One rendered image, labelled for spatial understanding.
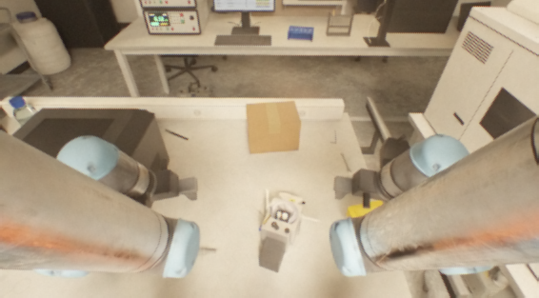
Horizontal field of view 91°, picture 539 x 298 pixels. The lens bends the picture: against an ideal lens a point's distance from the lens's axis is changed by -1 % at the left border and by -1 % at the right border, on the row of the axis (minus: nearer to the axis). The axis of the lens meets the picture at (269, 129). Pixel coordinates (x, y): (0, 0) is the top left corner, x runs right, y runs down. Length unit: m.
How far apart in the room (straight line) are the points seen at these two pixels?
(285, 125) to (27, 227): 0.97
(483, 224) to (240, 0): 2.30
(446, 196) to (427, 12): 2.52
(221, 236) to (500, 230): 0.85
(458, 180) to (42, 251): 0.28
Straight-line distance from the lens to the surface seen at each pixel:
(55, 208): 0.22
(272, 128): 1.10
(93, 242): 0.27
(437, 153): 0.46
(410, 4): 2.62
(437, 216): 0.24
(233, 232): 0.98
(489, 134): 1.24
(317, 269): 0.93
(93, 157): 0.46
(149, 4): 2.50
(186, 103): 1.38
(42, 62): 4.64
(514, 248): 0.22
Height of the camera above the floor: 1.75
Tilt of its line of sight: 40 degrees down
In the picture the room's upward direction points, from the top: straight up
